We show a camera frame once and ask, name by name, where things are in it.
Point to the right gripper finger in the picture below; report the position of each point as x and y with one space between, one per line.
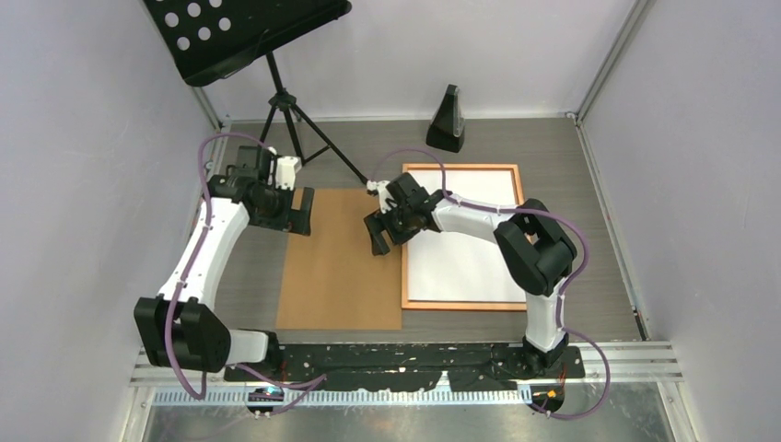
375 229
400 233

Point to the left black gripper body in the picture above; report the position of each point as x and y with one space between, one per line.
276 211

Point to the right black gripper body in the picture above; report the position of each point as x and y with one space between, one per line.
401 215

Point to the building and sky photo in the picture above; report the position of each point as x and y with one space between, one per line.
463 244

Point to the brown cardboard backing board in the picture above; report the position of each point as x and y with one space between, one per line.
331 279

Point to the orange wooden picture frame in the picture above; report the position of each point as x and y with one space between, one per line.
404 287

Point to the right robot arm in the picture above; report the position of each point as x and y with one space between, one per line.
536 251

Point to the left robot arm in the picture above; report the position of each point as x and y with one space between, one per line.
179 321

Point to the black metronome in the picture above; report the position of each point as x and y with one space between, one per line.
446 130

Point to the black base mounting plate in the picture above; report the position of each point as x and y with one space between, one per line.
409 367

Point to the black music stand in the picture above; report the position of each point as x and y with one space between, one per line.
213 40

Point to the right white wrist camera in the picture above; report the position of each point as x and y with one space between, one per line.
380 190

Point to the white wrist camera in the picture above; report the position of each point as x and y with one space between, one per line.
285 170
380 190

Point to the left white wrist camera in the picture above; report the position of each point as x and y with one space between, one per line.
285 170

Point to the white slotted cable duct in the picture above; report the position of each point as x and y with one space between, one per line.
273 396

